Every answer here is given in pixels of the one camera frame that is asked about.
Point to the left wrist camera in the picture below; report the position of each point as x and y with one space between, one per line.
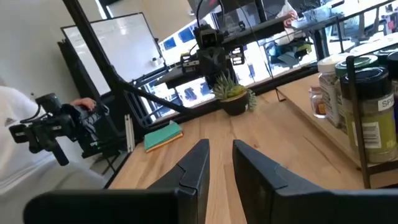
208 37

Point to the white office desk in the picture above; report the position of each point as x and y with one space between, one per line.
311 15

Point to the green sponge cloth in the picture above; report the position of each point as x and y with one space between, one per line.
163 137

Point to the small saffron jar cork lid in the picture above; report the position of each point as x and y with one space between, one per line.
317 104

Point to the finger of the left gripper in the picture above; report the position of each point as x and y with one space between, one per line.
206 60
219 59

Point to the spice jar black lid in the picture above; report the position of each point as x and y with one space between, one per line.
382 133

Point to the person's hand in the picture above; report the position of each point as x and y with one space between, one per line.
83 102

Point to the potted succulent plant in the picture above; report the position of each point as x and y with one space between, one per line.
233 96

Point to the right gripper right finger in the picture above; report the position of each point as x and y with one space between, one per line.
311 207

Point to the bagel seasoning jar white lid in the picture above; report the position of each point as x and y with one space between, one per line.
328 93

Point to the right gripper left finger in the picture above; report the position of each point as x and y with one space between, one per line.
124 207

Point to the white whiteboard black frame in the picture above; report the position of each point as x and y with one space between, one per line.
124 46

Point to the person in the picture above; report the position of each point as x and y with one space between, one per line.
15 124

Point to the wooden shelf black metal frame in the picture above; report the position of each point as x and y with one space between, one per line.
295 90

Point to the pile of bags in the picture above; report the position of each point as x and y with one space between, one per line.
289 49

